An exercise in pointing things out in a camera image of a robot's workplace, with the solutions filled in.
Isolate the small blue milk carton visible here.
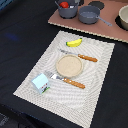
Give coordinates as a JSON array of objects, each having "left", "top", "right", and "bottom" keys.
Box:
[{"left": 32, "top": 74, "right": 50, "bottom": 94}]

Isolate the yellow toy banana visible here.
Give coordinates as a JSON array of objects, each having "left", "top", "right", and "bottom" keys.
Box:
[{"left": 66, "top": 38, "right": 82, "bottom": 47}]

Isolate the red toy tomato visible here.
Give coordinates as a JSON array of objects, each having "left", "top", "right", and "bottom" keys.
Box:
[{"left": 59, "top": 2, "right": 69, "bottom": 8}]

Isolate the beige bowl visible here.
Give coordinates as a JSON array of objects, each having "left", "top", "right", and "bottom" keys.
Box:
[{"left": 119, "top": 5, "right": 128, "bottom": 30}]

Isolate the dark grey saucepan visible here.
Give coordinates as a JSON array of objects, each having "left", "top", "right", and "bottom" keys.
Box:
[{"left": 78, "top": 5, "right": 111, "bottom": 26}]

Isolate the grey two-handled pot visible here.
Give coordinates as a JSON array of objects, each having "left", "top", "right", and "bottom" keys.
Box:
[{"left": 55, "top": 0, "right": 79, "bottom": 19}]

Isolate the pink toy stove board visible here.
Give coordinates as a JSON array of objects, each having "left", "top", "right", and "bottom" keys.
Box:
[{"left": 48, "top": 0, "right": 128, "bottom": 43}]

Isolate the wooden handled toy knife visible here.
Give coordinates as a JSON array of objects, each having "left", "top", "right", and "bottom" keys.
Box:
[{"left": 59, "top": 49, "right": 98, "bottom": 62}]

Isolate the round wooden plate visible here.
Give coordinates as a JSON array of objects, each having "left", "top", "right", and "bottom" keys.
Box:
[{"left": 56, "top": 54, "right": 83, "bottom": 78}]

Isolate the beige woven placemat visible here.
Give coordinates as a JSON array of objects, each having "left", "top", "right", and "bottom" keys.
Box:
[{"left": 14, "top": 31, "right": 114, "bottom": 128}]

